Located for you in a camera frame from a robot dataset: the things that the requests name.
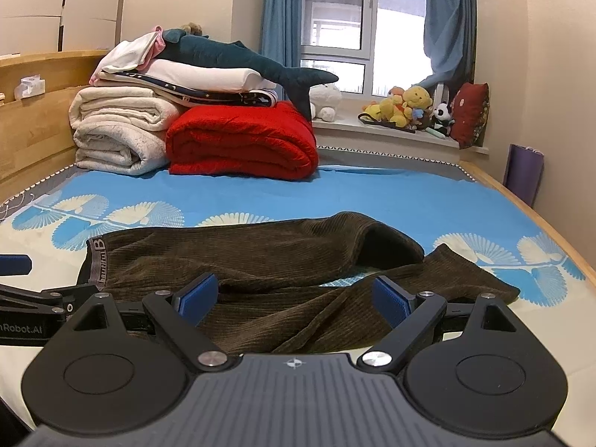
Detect white tissue pack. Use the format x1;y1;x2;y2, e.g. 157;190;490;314
14;75;45;100

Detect window with grey frame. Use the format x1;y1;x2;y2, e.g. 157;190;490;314
301;0;431;97

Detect wooden bed frame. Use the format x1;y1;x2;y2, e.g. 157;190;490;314
459;161;596;286

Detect purple box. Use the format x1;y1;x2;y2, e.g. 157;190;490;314
503;144;545;208

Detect white plush toy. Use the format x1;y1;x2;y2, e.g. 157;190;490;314
309;84;342;122

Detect white wardrobe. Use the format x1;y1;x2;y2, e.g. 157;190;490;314
1;0;123;58

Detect right blue curtain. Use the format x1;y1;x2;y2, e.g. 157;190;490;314
421;0;477;94

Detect panda plush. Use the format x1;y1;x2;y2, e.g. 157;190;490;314
431;102;454;136

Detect cream folded blanket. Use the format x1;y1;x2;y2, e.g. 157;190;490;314
69;87;183;177

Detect white folded quilt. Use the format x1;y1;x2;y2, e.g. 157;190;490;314
95;60;278;108

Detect red folded blanket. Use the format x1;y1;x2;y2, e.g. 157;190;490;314
166;101;318;181

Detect wooden headboard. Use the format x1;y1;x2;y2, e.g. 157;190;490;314
1;51;106;201

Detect white pink folded clothes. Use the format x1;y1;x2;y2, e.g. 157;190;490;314
89;26;166;85

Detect blue curtain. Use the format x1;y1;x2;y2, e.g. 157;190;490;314
261;0;302;68
421;0;477;94

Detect red cushion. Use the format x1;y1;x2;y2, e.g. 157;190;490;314
451;83;490;149

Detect dark blue shark plush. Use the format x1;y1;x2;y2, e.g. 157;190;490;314
156;28;338;121

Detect left blue curtain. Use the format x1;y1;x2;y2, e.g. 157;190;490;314
261;0;302;68

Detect brown corduroy pants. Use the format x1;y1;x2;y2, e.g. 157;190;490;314
78;212;519;354

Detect yellow bear plush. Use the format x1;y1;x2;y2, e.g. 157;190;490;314
358;86;433;133

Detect blue patterned bed sheet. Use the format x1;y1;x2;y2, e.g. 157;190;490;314
1;167;595;446

